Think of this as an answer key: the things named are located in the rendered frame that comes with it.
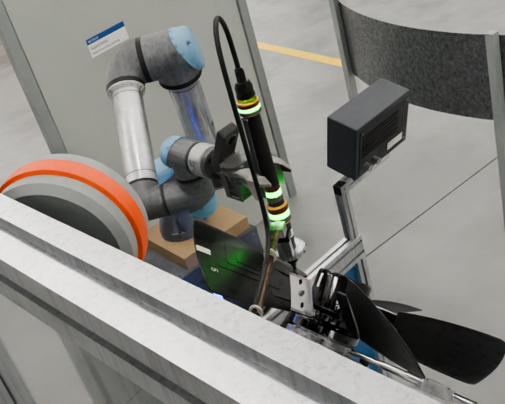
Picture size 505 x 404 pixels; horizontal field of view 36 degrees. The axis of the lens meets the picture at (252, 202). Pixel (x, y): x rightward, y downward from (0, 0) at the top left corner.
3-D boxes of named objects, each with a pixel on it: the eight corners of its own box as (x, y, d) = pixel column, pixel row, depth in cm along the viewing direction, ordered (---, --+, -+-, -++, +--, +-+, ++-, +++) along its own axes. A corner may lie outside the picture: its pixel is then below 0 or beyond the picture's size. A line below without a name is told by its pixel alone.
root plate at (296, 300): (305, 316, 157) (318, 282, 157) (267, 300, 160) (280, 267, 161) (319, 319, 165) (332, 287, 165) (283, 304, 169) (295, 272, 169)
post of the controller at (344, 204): (352, 240, 240) (340, 187, 230) (345, 238, 242) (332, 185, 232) (358, 236, 242) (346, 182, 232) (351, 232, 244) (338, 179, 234)
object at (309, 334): (341, 353, 158) (345, 344, 158) (280, 327, 164) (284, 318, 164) (359, 355, 170) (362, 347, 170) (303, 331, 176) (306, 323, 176)
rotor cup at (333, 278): (345, 343, 157) (369, 282, 158) (283, 316, 164) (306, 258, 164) (365, 346, 170) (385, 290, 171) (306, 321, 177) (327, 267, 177)
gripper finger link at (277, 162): (303, 182, 160) (265, 178, 165) (296, 157, 157) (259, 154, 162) (296, 190, 158) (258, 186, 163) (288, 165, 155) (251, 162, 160)
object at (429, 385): (451, 402, 155) (447, 402, 151) (423, 389, 158) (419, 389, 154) (456, 389, 155) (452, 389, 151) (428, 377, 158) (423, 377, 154)
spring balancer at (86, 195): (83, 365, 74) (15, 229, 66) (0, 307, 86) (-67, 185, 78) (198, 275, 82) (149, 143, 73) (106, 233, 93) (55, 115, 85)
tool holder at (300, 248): (303, 266, 162) (292, 228, 157) (270, 269, 164) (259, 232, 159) (308, 240, 170) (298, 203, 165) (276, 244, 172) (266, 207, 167)
